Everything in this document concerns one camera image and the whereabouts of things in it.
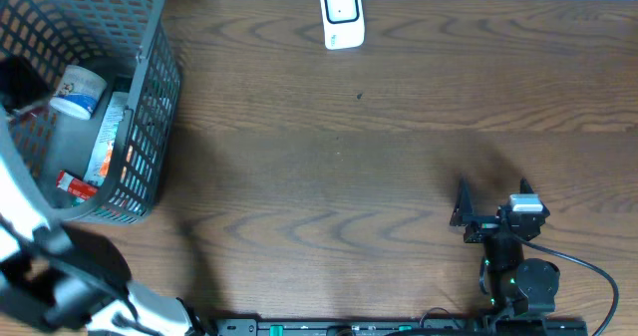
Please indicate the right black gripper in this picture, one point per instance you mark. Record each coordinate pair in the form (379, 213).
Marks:
(483, 225)

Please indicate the white tub with blue label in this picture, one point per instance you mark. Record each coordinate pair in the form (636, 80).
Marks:
(78, 92)

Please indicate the orange small box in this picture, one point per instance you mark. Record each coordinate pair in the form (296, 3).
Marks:
(105, 163)

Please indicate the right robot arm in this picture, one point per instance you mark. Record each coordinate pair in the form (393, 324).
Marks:
(520, 288)

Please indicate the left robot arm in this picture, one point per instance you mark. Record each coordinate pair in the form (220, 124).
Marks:
(54, 275)

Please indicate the white barcode scanner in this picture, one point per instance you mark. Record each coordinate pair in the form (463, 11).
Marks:
(343, 24)

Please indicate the white green glove package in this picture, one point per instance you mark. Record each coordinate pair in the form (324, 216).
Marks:
(108, 129)

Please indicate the red snack packet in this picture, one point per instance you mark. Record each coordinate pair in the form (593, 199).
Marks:
(75, 186)

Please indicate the grey plastic mesh basket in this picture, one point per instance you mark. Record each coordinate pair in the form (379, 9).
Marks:
(124, 42)

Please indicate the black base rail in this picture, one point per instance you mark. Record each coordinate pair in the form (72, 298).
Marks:
(368, 327)

